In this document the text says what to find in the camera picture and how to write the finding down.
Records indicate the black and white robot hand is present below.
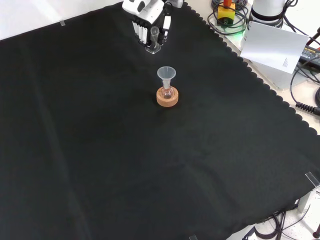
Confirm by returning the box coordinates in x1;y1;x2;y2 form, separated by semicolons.
121;0;173;49

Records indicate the clear glass graduated cylinder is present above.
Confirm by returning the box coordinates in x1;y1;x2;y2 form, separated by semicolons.
145;26;162;55

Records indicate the small glass round-bottom flask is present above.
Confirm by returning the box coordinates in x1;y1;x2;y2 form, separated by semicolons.
161;83;174;100

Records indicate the clear plastic funnel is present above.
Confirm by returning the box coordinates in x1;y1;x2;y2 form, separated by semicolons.
156;66;177;87

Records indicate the yellow stop button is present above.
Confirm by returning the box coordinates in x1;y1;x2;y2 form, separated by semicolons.
216;0;237;26

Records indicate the pale board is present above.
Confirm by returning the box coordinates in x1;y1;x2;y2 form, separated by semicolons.
239;20;310;75

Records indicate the black cloth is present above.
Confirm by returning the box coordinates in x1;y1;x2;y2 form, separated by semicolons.
0;1;320;240

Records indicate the black power adapter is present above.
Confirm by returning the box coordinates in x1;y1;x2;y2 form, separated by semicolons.
299;45;320;64

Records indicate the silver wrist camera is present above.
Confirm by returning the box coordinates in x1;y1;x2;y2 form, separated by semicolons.
165;0;185;8

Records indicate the cork ring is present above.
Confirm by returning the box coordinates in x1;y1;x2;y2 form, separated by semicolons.
156;86;180;109

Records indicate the black coiled cable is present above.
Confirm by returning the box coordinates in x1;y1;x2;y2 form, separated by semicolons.
289;62;320;116

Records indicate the black cable bundle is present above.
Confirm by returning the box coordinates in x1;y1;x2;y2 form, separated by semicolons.
241;209;316;240

